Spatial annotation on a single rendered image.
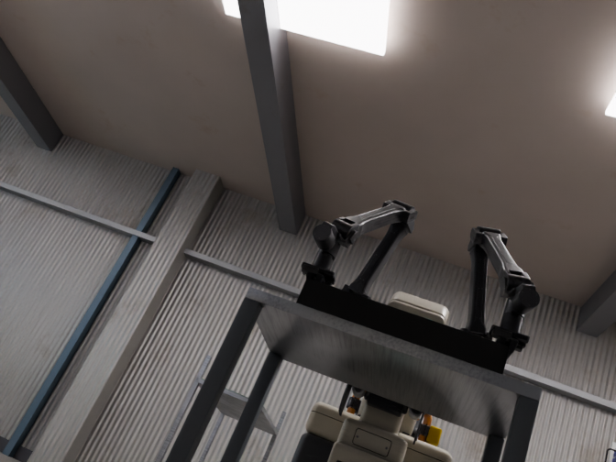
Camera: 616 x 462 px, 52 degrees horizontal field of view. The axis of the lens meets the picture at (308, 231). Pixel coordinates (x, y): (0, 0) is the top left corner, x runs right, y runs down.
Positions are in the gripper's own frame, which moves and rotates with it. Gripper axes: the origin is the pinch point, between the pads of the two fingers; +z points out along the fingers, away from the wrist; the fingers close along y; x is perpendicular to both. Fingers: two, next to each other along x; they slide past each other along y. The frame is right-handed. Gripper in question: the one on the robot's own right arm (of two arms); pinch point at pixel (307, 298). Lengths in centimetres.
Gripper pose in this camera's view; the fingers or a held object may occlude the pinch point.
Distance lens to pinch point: 185.0
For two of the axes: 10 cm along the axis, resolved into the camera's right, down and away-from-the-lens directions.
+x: 0.8, 4.9, 8.7
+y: 9.2, 3.0, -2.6
